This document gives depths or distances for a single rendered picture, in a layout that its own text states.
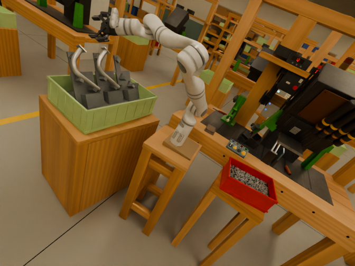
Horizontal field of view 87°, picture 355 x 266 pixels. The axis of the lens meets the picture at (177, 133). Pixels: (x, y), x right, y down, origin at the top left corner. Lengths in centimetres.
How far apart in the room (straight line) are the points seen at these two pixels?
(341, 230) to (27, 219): 213
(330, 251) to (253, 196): 74
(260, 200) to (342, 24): 134
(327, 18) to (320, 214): 135
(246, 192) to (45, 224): 143
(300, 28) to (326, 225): 140
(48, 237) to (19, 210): 31
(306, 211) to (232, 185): 59
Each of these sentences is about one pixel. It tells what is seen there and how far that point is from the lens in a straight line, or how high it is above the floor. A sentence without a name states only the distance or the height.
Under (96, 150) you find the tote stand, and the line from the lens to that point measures 132.
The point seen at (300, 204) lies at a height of 85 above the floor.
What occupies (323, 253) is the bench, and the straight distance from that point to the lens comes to 183.
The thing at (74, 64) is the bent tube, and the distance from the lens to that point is 133.
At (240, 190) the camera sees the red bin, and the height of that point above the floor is 87.
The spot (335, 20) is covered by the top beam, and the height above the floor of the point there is 189.
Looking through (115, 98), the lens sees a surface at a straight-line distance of 149.
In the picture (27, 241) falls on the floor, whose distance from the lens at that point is 176.
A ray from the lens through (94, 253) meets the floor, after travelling 170.
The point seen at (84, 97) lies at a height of 91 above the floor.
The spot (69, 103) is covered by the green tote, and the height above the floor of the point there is 91.
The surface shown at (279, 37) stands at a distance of 855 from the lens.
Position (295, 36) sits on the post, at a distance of 185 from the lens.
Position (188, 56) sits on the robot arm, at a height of 145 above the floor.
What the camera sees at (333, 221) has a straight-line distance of 164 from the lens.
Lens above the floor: 158
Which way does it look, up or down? 32 degrees down
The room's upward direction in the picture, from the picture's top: 25 degrees clockwise
